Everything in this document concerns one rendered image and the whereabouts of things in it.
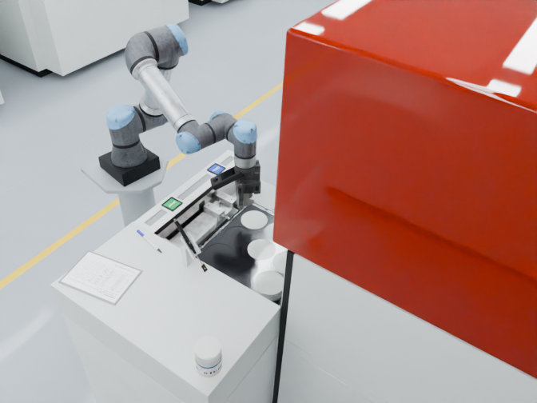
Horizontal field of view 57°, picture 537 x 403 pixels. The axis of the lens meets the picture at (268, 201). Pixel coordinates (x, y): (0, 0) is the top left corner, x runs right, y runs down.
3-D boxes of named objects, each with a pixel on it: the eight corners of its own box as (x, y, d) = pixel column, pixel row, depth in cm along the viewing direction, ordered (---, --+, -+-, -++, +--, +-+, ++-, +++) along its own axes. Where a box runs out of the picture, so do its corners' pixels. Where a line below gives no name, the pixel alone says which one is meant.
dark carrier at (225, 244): (327, 242, 182) (327, 241, 182) (275, 305, 161) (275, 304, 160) (250, 205, 196) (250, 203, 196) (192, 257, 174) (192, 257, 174)
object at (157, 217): (245, 182, 217) (246, 157, 208) (157, 260, 182) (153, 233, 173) (228, 174, 221) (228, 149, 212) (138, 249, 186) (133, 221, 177)
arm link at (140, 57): (109, 32, 165) (191, 144, 154) (139, 24, 171) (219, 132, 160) (109, 57, 175) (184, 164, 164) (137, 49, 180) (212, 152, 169)
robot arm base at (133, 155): (104, 160, 216) (99, 140, 210) (131, 144, 225) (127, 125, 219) (127, 172, 209) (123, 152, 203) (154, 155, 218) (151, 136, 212)
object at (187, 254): (202, 265, 162) (200, 237, 153) (195, 273, 160) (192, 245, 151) (188, 257, 165) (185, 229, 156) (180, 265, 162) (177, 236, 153)
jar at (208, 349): (227, 363, 137) (226, 344, 131) (211, 383, 132) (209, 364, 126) (207, 349, 140) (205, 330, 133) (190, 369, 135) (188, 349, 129)
